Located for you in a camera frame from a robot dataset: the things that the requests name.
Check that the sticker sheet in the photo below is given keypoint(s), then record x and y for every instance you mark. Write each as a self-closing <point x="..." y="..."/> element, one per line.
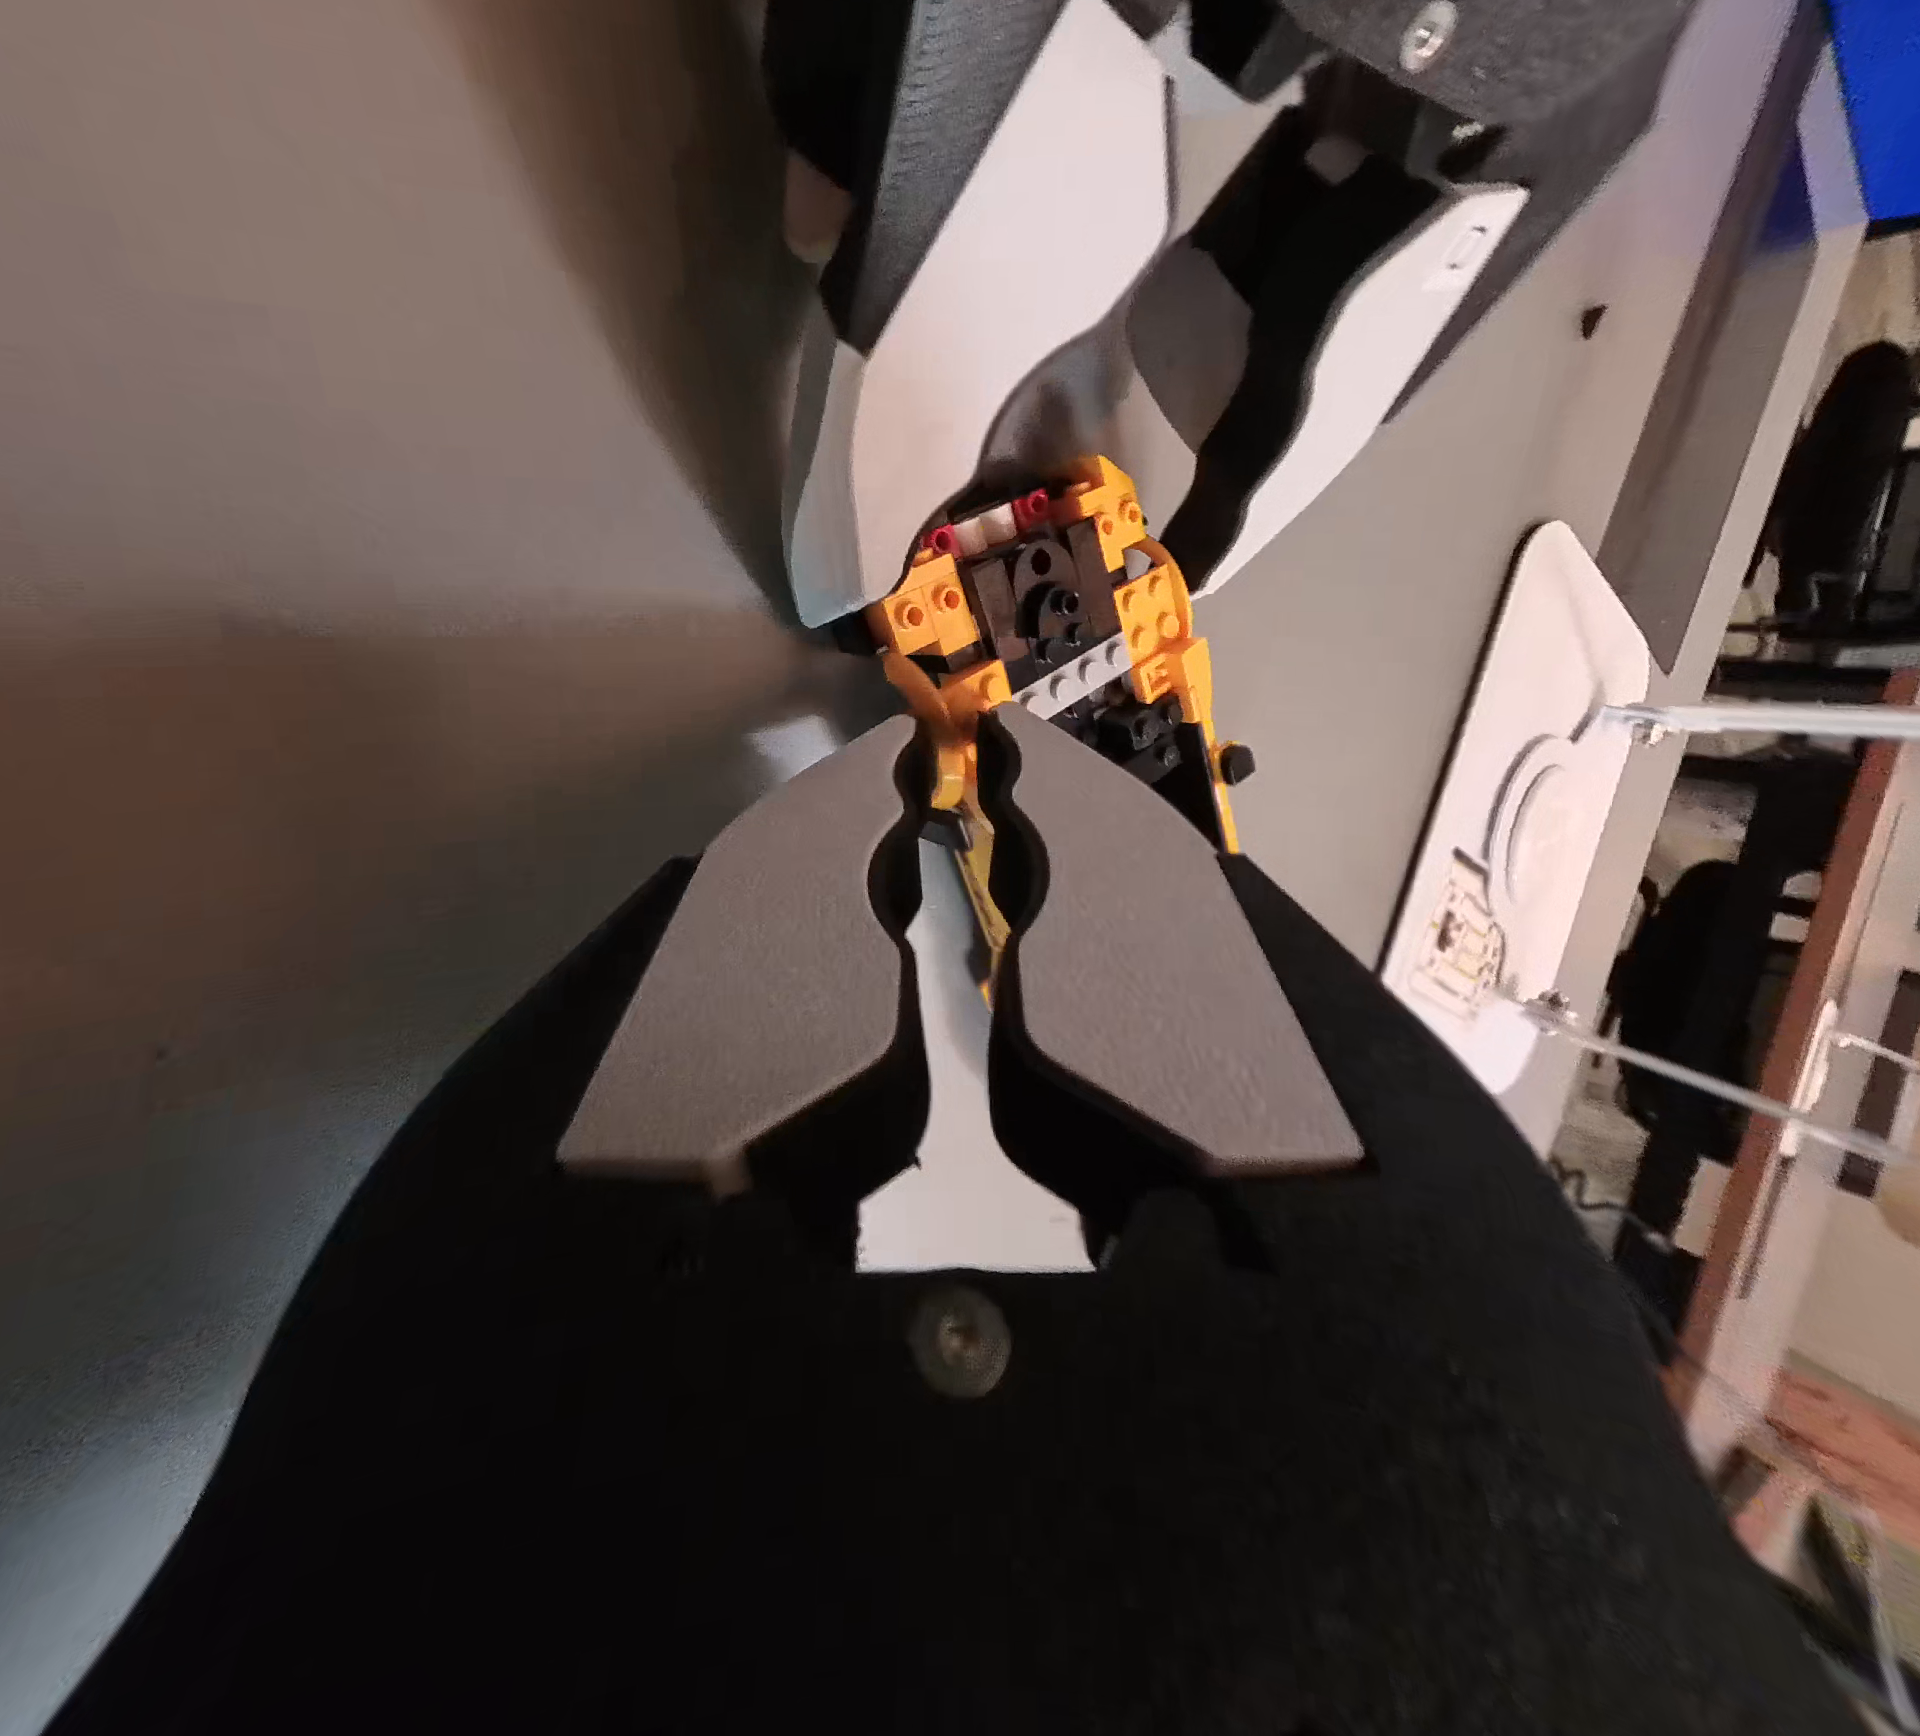
<point x="1472" y="941"/>

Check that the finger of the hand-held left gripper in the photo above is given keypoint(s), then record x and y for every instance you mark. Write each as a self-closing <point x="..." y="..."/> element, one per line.
<point x="1034" y="206"/>
<point x="1394" y="280"/>

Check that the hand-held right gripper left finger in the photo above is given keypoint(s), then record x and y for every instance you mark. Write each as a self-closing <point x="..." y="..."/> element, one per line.
<point x="750" y="1000"/>

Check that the yellow lego car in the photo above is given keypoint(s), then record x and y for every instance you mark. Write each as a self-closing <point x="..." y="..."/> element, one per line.
<point x="1155" y="627"/>

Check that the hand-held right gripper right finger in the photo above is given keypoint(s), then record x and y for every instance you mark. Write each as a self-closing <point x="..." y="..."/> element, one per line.
<point x="1170" y="1000"/>

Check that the white book stand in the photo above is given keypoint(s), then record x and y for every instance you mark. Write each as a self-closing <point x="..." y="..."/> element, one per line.
<point x="1561" y="656"/>

